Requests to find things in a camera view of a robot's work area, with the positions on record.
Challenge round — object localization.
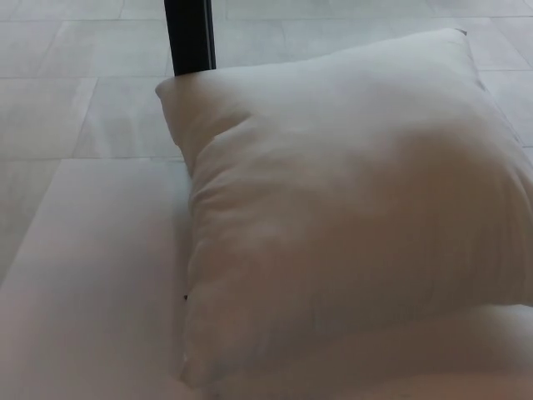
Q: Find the black metal post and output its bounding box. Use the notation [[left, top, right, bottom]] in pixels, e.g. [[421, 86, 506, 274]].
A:
[[163, 0, 217, 78]]

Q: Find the white square pillow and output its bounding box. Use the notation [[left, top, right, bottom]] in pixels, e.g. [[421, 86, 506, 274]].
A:
[[155, 27, 533, 400]]

